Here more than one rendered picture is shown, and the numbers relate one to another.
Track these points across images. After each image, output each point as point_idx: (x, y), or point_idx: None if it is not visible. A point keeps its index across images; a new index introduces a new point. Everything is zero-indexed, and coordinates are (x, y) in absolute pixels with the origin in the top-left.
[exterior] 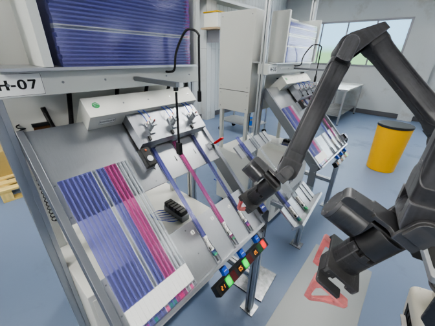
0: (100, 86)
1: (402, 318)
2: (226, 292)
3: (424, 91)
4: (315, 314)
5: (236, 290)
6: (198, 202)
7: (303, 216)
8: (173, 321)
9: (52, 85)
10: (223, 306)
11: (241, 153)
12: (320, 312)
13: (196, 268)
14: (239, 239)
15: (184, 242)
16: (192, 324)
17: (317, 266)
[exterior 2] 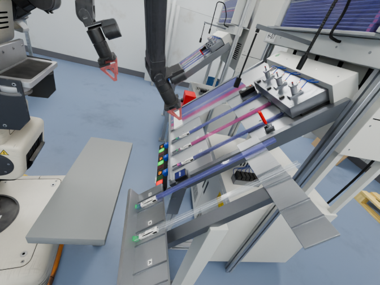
0: (289, 44)
1: (33, 158)
2: (180, 264)
3: None
4: (99, 168)
5: (173, 275)
6: None
7: (133, 212)
8: (192, 217)
9: (277, 38)
10: (173, 251)
11: (244, 144)
12: (95, 171)
13: (177, 130)
14: (174, 158)
15: (192, 124)
16: (181, 224)
17: (100, 205)
